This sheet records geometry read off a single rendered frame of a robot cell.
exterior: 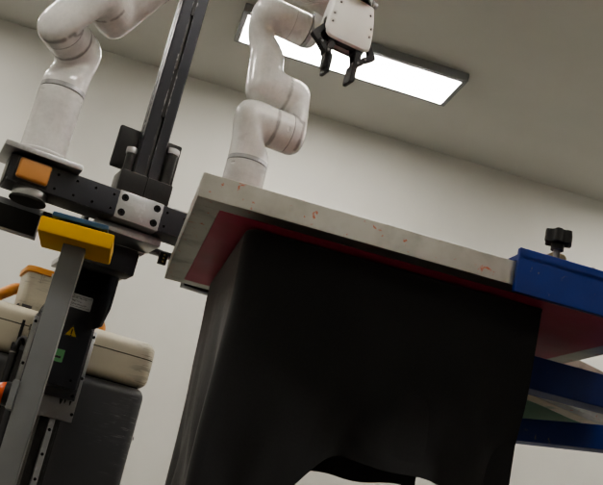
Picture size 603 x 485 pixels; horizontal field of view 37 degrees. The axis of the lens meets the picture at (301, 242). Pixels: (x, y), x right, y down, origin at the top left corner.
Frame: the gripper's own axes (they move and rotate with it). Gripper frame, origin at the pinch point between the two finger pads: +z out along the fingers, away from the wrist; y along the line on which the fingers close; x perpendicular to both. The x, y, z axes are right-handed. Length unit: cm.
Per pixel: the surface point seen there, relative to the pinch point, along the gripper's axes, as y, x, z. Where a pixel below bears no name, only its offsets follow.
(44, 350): 36, -13, 65
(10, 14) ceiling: 56, -386, -163
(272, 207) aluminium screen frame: 18, 32, 42
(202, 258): 16.2, -2.6, 43.7
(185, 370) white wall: -98, -361, 16
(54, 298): 37, -13, 56
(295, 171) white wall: -133, -352, -122
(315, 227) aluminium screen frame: 12, 33, 44
